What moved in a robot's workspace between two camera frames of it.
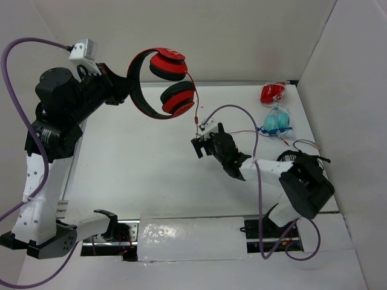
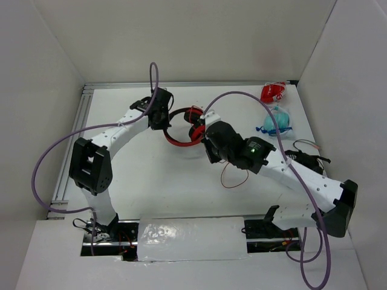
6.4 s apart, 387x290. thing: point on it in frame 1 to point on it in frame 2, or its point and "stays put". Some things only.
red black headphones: [176, 97] to [196, 131]
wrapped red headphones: [272, 92] stays put
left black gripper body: [112, 85] to [159, 119]
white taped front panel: [191, 238] stays put
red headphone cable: [196, 120] to [234, 186]
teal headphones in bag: [276, 122] stays put
